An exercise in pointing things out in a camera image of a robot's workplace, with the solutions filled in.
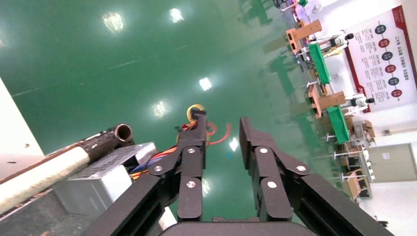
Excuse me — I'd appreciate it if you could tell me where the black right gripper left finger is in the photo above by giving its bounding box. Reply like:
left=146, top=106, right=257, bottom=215
left=81, top=110, right=208, bottom=236

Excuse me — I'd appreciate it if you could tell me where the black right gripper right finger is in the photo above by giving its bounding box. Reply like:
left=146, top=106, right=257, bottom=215
left=239, top=117, right=395, bottom=236

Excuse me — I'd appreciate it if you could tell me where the silver power supply with wires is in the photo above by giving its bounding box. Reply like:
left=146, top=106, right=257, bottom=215
left=54, top=104, right=233, bottom=218

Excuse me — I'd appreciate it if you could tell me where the green work table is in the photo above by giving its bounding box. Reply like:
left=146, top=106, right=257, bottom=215
left=308, top=42, right=332, bottom=86
left=327, top=106, right=351, bottom=145

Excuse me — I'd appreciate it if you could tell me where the black pipe connector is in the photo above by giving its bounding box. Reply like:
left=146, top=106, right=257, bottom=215
left=80, top=123, right=135, bottom=161

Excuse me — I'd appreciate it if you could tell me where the small brown cardboard box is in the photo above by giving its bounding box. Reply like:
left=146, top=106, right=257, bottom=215
left=360, top=119, right=376, bottom=139

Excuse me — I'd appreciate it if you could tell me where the grey door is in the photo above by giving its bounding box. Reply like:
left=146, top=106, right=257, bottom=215
left=369, top=143, right=417, bottom=184

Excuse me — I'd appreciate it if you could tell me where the white humanoid robot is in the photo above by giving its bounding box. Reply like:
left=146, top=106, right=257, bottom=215
left=344, top=93, right=376, bottom=110
left=321, top=29, right=356, bottom=50

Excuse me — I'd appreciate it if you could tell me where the white red wall poster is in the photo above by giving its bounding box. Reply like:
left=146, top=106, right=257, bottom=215
left=344, top=4, right=417, bottom=114

